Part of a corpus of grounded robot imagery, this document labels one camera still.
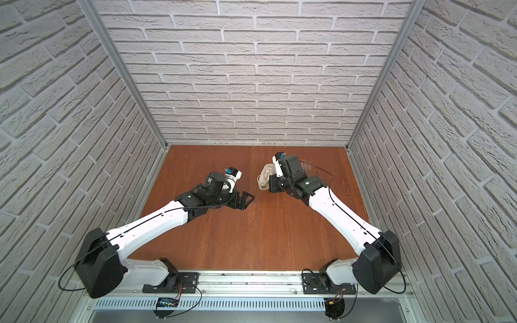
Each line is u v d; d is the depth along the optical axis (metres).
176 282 0.68
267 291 0.74
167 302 0.72
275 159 0.72
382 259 0.39
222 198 0.67
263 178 0.83
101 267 0.40
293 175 0.59
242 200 0.70
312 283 0.73
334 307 0.70
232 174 0.71
